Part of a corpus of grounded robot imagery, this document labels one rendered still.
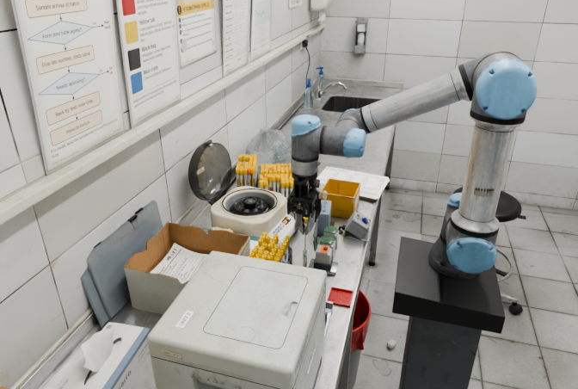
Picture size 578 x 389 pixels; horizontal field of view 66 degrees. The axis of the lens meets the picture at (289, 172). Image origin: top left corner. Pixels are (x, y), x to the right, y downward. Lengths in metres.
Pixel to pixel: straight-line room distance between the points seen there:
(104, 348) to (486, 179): 0.98
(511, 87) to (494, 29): 2.58
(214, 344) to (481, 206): 0.70
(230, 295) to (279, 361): 0.19
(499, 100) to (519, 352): 1.82
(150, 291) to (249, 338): 0.54
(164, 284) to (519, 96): 0.98
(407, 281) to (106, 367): 0.81
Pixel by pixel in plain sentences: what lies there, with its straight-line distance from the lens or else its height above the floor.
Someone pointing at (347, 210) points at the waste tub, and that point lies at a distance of 1.72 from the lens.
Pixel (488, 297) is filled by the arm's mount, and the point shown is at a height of 0.94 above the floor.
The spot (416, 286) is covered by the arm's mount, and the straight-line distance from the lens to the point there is 1.34.
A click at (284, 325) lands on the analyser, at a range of 0.86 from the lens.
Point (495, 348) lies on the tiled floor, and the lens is 2.64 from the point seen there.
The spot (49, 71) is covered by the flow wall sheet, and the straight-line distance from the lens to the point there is 1.10.
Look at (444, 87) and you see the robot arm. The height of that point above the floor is 1.49.
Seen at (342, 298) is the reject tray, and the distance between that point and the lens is 1.37.
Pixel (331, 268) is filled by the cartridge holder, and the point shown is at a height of 0.89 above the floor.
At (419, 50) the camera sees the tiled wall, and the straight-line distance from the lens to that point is 3.60.
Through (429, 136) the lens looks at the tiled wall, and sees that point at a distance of 3.78.
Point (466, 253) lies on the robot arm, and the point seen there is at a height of 1.12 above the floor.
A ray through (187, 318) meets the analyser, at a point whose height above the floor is 1.18.
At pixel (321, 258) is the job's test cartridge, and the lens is 1.43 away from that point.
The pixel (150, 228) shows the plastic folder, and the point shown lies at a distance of 1.47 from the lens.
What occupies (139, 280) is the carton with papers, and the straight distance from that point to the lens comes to 1.32.
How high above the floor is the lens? 1.77
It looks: 25 degrees down
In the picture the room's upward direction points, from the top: straight up
